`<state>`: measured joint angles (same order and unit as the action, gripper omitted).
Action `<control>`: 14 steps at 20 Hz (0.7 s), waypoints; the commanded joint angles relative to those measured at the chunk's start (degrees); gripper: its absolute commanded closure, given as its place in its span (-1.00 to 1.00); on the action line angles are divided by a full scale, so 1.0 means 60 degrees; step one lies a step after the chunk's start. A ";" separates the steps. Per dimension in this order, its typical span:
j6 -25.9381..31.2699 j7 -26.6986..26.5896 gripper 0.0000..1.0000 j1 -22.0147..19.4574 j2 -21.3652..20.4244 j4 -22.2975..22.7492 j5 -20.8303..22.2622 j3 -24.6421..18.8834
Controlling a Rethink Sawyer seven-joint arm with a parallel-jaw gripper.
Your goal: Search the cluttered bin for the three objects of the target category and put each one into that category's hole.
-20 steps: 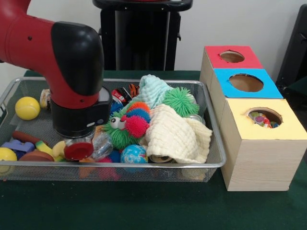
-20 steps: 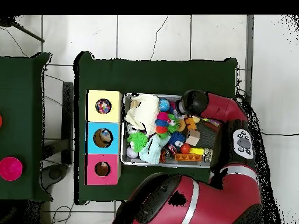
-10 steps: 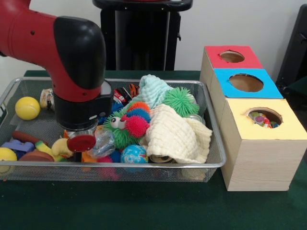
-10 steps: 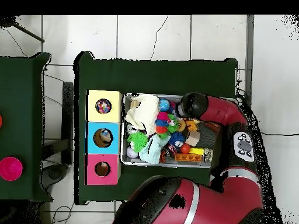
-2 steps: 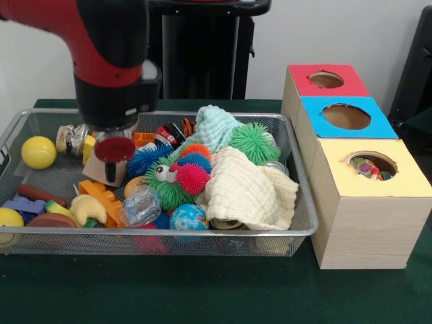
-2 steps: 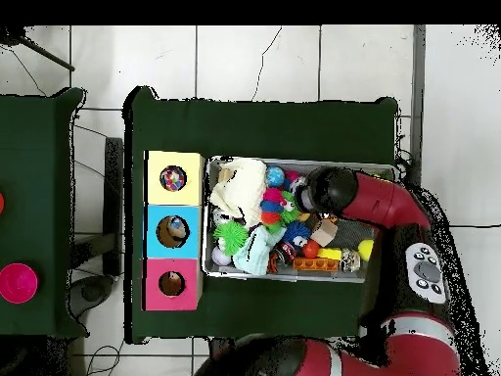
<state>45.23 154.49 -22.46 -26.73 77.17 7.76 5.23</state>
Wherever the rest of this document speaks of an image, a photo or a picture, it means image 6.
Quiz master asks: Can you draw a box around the cream waffle cloth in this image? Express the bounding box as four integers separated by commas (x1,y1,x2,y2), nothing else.
207,157,270,229

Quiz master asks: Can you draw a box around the red spiky ball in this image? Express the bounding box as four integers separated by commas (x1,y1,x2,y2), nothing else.
261,187,286,209

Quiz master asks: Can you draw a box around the green spiky ball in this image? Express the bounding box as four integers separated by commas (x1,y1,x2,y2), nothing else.
211,220,251,258
277,199,303,229

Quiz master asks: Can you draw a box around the mint waffle cloth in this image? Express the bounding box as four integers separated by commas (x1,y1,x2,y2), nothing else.
231,226,288,278

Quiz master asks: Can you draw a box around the shallow clear mesh bin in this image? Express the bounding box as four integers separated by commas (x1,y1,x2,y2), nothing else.
202,156,396,286

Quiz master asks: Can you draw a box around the wooden box with three holes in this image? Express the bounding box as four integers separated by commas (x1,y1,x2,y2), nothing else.
140,150,206,312

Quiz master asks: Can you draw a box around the blue globe ball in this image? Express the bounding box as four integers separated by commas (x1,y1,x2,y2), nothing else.
264,164,287,190

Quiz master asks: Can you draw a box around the blue spiky ball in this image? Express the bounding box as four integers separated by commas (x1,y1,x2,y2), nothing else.
280,222,311,249

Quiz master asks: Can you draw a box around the white baseball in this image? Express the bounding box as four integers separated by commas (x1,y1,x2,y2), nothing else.
210,247,233,268

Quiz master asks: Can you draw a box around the plain wooden block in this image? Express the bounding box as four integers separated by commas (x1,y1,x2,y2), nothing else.
308,218,341,249

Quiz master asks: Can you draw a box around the orange toy brick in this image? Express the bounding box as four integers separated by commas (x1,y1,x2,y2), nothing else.
291,257,340,273

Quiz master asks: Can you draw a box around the crushed silver drink can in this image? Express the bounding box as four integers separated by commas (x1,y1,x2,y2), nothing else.
340,249,362,275

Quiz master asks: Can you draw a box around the yellow ball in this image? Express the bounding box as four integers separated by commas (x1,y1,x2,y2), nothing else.
357,238,377,263

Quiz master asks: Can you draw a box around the grey round base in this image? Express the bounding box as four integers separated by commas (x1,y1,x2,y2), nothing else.
69,273,115,318

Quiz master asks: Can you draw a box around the green cloth side table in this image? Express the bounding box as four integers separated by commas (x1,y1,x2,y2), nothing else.
0,87,87,340

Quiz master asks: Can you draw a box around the pink round disc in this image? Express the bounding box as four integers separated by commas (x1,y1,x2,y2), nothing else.
0,262,39,306

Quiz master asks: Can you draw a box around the black stand pole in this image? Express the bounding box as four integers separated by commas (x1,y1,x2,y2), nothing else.
0,26,77,73

